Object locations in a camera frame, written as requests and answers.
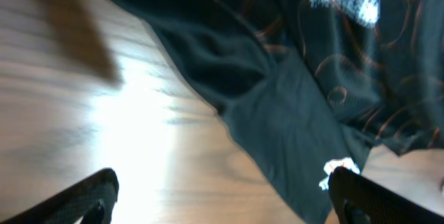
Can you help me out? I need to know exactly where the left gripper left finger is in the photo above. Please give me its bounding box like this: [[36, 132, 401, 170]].
[[1, 168, 119, 224]]

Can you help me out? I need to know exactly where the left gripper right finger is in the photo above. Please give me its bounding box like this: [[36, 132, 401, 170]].
[[328, 167, 443, 224]]

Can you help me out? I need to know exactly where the black printed cycling jersey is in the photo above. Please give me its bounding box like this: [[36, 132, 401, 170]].
[[111, 0, 443, 223]]

